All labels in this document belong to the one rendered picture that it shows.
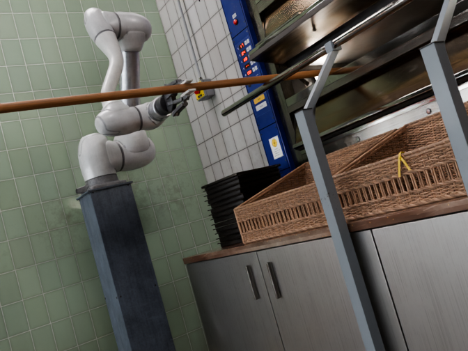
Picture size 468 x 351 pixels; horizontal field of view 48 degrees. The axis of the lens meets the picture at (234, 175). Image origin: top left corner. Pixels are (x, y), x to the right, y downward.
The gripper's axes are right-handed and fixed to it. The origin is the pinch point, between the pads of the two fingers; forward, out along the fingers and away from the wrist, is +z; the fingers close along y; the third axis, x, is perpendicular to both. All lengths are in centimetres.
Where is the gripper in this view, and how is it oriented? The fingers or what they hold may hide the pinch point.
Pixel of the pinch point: (186, 88)
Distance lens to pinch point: 196.3
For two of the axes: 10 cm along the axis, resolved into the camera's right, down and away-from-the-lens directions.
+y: 2.7, 9.6, -0.8
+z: 5.2, -2.2, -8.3
